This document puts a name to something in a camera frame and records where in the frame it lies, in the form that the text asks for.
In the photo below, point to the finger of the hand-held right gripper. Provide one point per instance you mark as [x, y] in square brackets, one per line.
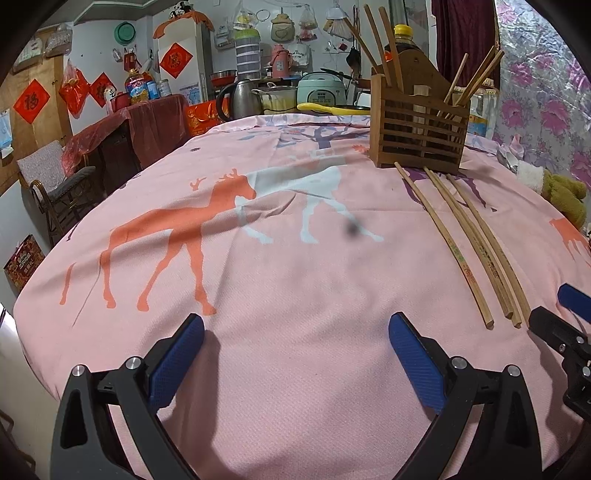
[575, 300]
[558, 330]

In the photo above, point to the wooden chair with cushion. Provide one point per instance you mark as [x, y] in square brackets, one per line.
[51, 175]

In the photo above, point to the steel electric kettle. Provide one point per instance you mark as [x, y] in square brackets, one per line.
[242, 104]

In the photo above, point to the steel pot with lid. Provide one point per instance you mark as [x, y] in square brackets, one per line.
[277, 100]

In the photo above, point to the pink thermos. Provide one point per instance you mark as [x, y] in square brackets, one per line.
[280, 63]

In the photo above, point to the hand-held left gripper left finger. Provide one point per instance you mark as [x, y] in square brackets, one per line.
[178, 360]

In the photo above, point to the red gift box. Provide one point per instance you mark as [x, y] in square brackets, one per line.
[203, 120]

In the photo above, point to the brown plush toy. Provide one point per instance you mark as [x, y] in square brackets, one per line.
[561, 194]

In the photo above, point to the wooden door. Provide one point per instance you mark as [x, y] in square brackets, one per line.
[46, 134]

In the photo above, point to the dark sauce bottle yellow cap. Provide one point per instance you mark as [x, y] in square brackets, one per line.
[403, 39]

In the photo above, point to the clear plastic bottle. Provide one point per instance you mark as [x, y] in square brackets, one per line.
[480, 115]

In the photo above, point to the maroon curtain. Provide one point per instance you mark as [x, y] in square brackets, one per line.
[461, 32]

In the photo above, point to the floral plastic sheet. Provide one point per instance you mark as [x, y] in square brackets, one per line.
[545, 101]

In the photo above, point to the brown wooden chopstick holder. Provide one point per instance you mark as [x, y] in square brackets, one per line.
[415, 138]

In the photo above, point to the beige hanging pouch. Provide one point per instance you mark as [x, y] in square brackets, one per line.
[281, 28]

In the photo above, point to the mint green rice cooker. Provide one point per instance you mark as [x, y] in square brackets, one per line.
[321, 92]

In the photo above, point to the orange cloth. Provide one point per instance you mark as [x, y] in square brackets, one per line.
[194, 21]

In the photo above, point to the white hanging bag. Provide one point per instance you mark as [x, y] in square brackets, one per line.
[338, 23]

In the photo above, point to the panda plush toy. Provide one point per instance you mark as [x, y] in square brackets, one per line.
[180, 10]

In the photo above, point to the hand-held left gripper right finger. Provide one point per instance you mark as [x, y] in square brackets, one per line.
[415, 355]

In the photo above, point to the yellow frying pan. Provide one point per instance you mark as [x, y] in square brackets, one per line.
[323, 109]

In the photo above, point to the pink deer print tablecloth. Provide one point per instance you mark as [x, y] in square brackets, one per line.
[277, 258]

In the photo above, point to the hanging clear plastic bag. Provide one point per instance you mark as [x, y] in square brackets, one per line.
[244, 19]

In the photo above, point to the green plastic basin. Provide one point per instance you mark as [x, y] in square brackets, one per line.
[124, 33]

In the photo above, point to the white refrigerator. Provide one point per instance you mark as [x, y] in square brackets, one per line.
[196, 90]

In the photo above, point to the yellow cooking oil bottle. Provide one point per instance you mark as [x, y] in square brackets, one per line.
[137, 88]

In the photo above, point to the red printed carton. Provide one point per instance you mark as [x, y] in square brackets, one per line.
[25, 263]

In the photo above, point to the hanging bag with red contents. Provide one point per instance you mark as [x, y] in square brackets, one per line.
[307, 25]

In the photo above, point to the red diamond wall paper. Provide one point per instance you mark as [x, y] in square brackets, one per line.
[100, 90]
[31, 100]

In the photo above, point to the stacked food carrier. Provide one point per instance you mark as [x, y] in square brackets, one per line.
[248, 55]

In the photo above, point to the red plastic bag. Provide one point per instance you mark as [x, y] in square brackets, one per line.
[75, 90]

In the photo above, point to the red metal basin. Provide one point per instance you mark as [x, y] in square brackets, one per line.
[222, 77]

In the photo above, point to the red diamond paper on refrigerator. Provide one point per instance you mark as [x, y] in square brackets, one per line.
[176, 60]

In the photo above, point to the table with red cloth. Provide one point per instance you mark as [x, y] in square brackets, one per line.
[147, 124]

